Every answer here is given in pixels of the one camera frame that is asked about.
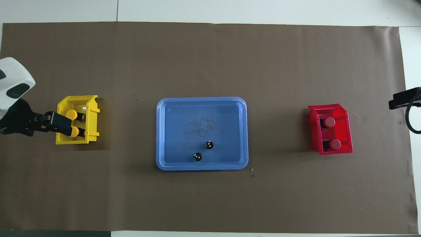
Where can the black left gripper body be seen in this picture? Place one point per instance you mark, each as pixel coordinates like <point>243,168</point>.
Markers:
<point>19,121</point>

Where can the yellow push button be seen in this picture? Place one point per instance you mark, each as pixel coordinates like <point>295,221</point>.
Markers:
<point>75,132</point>
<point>71,114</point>

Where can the red push button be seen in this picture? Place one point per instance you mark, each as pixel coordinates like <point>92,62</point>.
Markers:
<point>335,144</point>
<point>329,122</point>

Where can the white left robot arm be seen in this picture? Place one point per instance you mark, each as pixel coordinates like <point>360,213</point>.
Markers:
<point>13,79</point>

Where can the blue plastic tray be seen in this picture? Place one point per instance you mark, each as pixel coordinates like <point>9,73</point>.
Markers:
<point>184,118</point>

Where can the yellow plastic bin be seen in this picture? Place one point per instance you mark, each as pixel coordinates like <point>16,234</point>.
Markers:
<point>93,128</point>

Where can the red plastic bin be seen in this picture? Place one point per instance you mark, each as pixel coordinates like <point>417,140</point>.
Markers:
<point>342,131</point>

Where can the black cylindrical knob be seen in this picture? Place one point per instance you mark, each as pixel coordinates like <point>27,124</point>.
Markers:
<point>197,157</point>
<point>209,144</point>

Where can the brown paper mat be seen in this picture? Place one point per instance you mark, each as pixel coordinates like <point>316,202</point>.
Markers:
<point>210,197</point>

